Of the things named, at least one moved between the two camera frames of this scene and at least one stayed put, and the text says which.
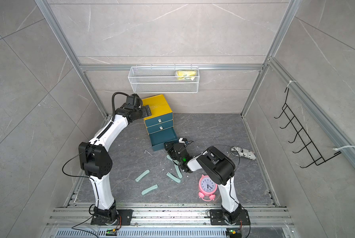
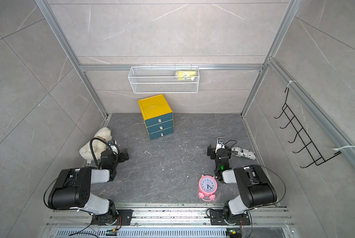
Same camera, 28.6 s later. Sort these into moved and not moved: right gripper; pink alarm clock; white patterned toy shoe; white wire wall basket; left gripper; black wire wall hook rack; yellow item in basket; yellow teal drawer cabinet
Moved: left gripper; right gripper; yellow teal drawer cabinet
Not moved: white patterned toy shoe; black wire wall hook rack; white wire wall basket; pink alarm clock; yellow item in basket
